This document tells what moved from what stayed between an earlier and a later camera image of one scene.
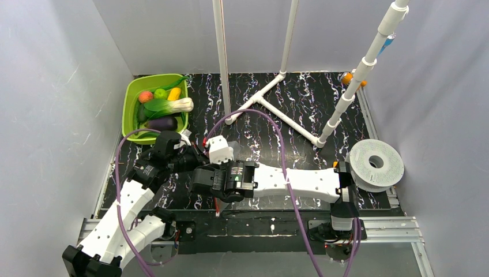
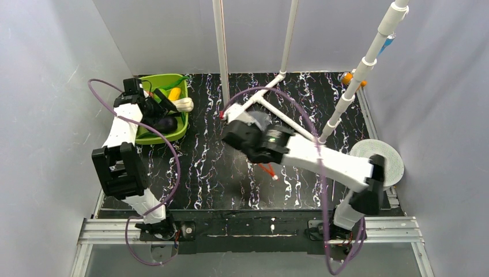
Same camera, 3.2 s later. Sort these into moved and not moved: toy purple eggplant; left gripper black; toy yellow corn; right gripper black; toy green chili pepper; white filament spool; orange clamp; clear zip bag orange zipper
Moved: left gripper black; clear zip bag orange zipper; right gripper black
Not moved: white filament spool; toy green chili pepper; toy yellow corn; orange clamp; toy purple eggplant
